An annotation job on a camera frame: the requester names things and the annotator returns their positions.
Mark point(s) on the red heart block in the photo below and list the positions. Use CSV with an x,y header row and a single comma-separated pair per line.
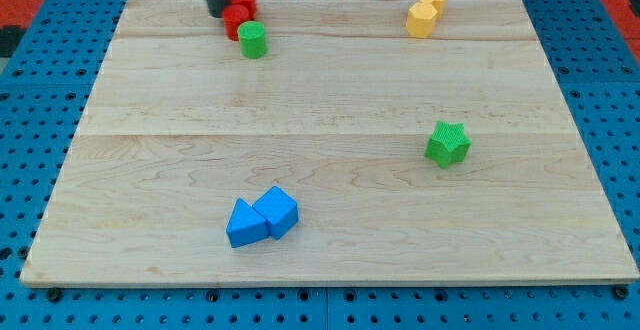
x,y
233,17

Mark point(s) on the wooden board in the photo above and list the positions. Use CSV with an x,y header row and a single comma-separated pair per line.
x,y
179,125

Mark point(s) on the green star block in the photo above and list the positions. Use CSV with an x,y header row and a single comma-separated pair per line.
x,y
447,144

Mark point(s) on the green cylinder block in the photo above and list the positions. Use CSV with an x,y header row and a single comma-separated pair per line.
x,y
252,39

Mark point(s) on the yellow hexagon block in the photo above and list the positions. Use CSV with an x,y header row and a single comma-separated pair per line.
x,y
421,20

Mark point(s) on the blue cube block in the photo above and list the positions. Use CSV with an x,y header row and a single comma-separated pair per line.
x,y
279,210

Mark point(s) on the blue triangle block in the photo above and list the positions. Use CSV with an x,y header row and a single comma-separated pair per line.
x,y
246,225

